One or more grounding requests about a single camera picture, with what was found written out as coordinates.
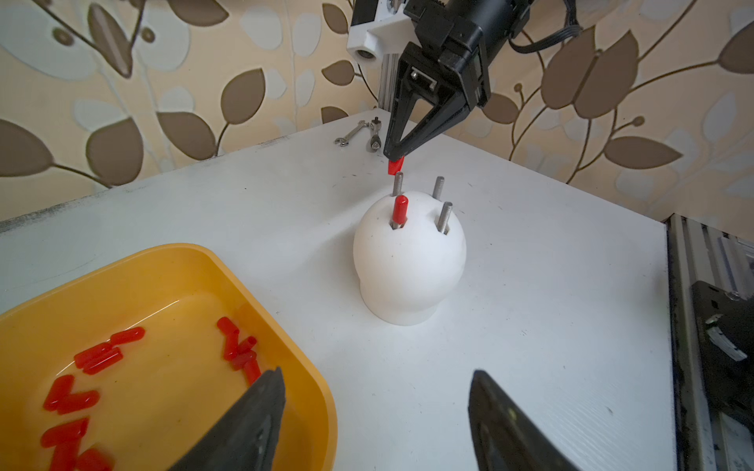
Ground silver protruding screw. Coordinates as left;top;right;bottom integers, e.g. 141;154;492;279
436;201;453;235
392;172;404;197
432;176;445;200

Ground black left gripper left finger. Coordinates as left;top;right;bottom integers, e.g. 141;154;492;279
171;369;286;470

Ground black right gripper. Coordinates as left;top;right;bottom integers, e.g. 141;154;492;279
383;1;530;161

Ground green handled ratchet wrench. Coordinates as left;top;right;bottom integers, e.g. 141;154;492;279
366;117;382;153

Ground black corrugated cable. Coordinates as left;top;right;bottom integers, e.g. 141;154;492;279
507;0;584;55

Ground silver combination wrench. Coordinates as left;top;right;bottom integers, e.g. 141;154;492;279
334;120;369;147

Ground white dome with screws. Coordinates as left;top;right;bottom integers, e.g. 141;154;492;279
353;192;467;326

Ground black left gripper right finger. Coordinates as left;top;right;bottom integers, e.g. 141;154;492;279
469;370;577;471

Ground yellow plastic tray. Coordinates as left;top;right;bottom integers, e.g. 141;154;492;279
1;245;338;470

